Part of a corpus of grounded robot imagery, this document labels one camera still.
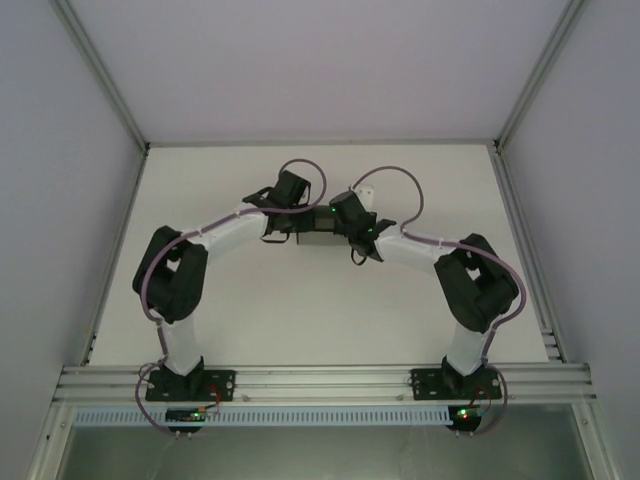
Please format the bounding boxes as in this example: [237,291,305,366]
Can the grey paper box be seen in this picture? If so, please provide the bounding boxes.
[295,205,353,248]

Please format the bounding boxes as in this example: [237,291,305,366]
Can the left circuit board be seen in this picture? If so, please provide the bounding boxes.
[165,408,207,426]

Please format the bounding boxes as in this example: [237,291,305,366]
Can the grey metal lower panel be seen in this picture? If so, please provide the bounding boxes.
[60,423,592,480]

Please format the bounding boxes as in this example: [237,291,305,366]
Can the aluminium mounting rail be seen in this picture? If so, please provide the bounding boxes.
[52,361,599,404]

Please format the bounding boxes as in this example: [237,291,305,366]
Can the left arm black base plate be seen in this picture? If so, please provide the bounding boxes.
[144,368,237,403]

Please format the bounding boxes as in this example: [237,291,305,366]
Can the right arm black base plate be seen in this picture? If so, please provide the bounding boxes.
[410,366,502,402]

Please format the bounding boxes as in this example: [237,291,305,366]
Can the right aluminium side rail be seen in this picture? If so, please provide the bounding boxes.
[491,143,567,365]

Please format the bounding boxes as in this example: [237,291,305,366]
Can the aluminium side rail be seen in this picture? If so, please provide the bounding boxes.
[78,144,151,366]
[491,143,567,365]

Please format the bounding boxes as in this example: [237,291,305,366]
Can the light blue slotted cable duct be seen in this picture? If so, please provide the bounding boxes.
[73,405,452,428]

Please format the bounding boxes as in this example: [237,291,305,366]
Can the left red wire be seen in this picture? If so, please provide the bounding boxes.
[205,383,225,414]

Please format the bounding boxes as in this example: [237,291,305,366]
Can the left aluminium side rail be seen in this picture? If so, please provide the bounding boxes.
[78,144,151,366]

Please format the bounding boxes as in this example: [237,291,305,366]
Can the left aluminium frame post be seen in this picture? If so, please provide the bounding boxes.
[51,0,152,152]

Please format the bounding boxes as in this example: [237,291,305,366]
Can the aluminium frame post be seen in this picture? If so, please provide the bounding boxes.
[51,0,152,152]
[491,0,590,152]

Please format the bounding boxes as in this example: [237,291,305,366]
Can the right aluminium frame post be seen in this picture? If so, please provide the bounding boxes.
[491,0,590,152]

